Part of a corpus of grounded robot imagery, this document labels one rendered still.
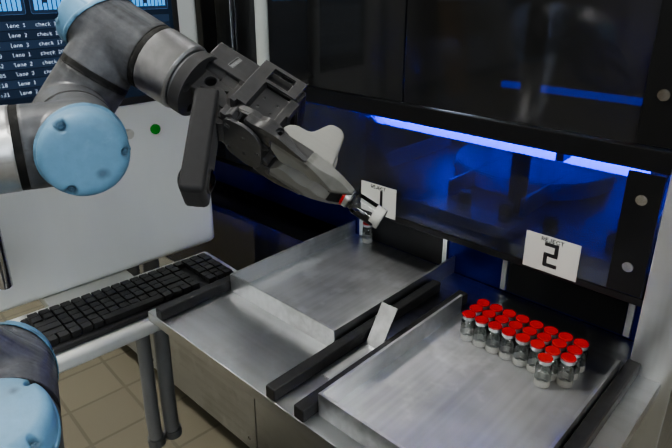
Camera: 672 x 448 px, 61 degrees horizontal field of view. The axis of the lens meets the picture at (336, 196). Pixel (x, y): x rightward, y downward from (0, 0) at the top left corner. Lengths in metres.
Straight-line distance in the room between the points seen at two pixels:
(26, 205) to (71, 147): 0.74
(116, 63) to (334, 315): 0.55
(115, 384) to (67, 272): 1.12
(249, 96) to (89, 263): 0.82
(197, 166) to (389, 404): 0.43
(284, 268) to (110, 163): 0.67
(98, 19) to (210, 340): 0.52
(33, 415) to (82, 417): 1.61
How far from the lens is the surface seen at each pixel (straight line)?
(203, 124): 0.58
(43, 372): 0.78
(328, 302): 1.02
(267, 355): 0.91
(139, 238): 1.36
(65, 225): 1.28
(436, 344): 0.94
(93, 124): 0.51
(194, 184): 0.55
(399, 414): 0.81
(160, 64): 0.61
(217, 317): 1.01
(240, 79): 0.62
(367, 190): 1.10
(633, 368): 0.95
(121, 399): 2.31
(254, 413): 1.78
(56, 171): 0.52
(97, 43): 0.65
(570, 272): 0.93
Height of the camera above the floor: 1.42
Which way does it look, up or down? 21 degrees down
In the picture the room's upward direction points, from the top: straight up
